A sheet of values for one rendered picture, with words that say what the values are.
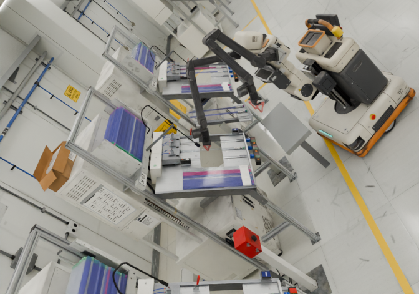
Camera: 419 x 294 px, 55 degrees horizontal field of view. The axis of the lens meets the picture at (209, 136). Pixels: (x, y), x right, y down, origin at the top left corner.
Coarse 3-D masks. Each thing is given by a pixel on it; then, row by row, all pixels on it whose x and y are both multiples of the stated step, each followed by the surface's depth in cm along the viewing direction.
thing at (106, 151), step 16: (80, 112) 280; (112, 144) 270; (144, 144) 302; (112, 160) 276; (128, 160) 277; (128, 176) 284; (144, 176) 281; (256, 176) 369; (256, 192) 280; (288, 224) 302
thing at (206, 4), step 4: (204, 0) 844; (228, 0) 843; (180, 4) 898; (188, 4) 847; (192, 4) 848; (196, 4) 845; (204, 4) 849; (208, 4) 850; (212, 4) 850; (228, 4) 846; (180, 8) 875; (184, 8) 851; (192, 8) 852; (208, 8) 854; (212, 8) 855; (188, 12) 857; (180, 16) 860
